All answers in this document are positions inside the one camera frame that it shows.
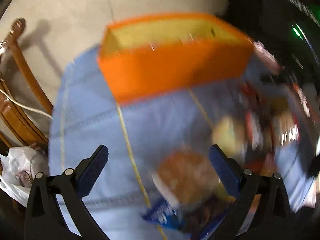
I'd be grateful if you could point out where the white plastic bag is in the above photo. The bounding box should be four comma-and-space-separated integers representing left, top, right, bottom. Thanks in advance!
1, 146, 49, 207

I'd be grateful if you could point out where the wrapped bread roll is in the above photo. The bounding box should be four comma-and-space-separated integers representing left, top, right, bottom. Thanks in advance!
211, 115, 247, 158

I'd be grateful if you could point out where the brown bread package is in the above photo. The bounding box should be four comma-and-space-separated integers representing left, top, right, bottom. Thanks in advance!
152, 150, 235, 233

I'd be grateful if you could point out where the wooden chair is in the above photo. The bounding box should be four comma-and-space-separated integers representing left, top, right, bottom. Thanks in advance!
1, 18, 53, 147

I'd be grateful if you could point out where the blue snack packet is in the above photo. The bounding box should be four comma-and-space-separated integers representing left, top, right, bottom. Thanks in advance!
142, 197, 226, 239

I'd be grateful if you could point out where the blue quilted table mat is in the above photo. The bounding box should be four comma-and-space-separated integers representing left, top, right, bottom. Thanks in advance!
48, 44, 316, 240

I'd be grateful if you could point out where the orange storage box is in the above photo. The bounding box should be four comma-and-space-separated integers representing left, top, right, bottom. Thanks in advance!
97, 12, 254, 103

